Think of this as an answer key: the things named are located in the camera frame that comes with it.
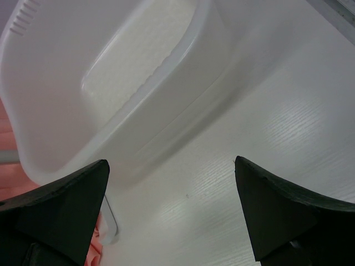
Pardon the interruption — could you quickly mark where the coral pink skirt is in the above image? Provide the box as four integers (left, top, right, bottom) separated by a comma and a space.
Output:
1, 104, 103, 265

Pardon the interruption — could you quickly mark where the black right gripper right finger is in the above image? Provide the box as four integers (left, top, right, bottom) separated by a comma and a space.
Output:
235, 156, 354, 265

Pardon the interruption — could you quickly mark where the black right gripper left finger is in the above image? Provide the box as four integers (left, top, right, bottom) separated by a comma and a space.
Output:
1, 160, 110, 265

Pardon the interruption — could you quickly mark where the aluminium rail frame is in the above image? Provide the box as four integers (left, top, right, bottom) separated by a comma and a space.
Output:
310, 0, 354, 45

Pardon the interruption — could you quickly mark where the white plastic basin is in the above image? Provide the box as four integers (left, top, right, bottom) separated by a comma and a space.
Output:
1, 1, 232, 185

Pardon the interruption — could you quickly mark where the pink skirt hanger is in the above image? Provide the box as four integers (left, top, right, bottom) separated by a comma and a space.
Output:
0, 151, 119, 244

